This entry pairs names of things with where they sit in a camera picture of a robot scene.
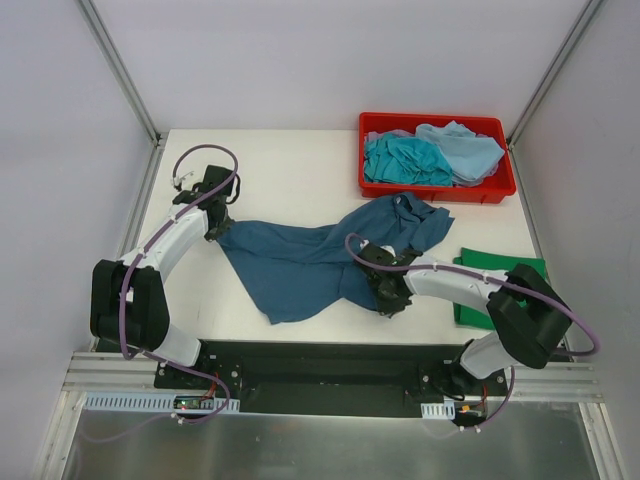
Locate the teal crumpled t shirt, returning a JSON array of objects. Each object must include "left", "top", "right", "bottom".
[{"left": 363, "top": 133, "right": 453, "bottom": 187}]

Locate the slotted cable duct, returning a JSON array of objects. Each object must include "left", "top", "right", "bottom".
[
  {"left": 420, "top": 401, "right": 456, "bottom": 421},
  {"left": 84, "top": 392, "right": 240, "bottom": 415}
]

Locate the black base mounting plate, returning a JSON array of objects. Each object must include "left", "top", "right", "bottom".
[{"left": 153, "top": 340, "right": 507, "bottom": 418}]

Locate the folded green t shirt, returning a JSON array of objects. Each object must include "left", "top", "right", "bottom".
[{"left": 453, "top": 248, "right": 548, "bottom": 331}]

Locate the light blue crumpled t shirt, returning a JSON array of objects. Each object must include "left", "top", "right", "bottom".
[{"left": 415, "top": 121, "right": 505, "bottom": 187}]

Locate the left slotted cable duct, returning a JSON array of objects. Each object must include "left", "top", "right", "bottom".
[{"left": 84, "top": 392, "right": 240, "bottom": 415}]

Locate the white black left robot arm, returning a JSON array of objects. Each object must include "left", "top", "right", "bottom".
[{"left": 90, "top": 165, "right": 239, "bottom": 389}]

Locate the lavender crumpled t shirt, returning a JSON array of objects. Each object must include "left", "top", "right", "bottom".
[{"left": 365, "top": 129, "right": 414, "bottom": 142}]

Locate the right aluminium frame post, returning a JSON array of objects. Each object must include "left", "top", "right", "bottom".
[{"left": 507, "top": 0, "right": 607, "bottom": 149}]

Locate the red plastic bin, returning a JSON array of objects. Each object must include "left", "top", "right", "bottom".
[{"left": 357, "top": 112, "right": 516, "bottom": 204}]

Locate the aluminium frame post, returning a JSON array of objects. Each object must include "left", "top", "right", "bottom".
[
  {"left": 75, "top": 0, "right": 162, "bottom": 146},
  {"left": 507, "top": 0, "right": 607, "bottom": 149}
]

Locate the dark blue t shirt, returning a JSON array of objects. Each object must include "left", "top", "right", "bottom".
[{"left": 217, "top": 192, "right": 454, "bottom": 324}]

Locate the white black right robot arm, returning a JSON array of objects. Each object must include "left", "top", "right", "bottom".
[{"left": 356, "top": 242, "right": 572, "bottom": 400}]

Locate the left aluminium frame post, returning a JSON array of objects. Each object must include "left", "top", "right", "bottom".
[{"left": 75, "top": 0, "right": 162, "bottom": 146}]

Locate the horizontal aluminium rail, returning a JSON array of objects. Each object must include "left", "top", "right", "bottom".
[{"left": 62, "top": 352, "right": 604, "bottom": 403}]

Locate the right slotted cable duct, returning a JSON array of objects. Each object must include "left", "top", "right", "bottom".
[{"left": 420, "top": 401, "right": 456, "bottom": 421}]

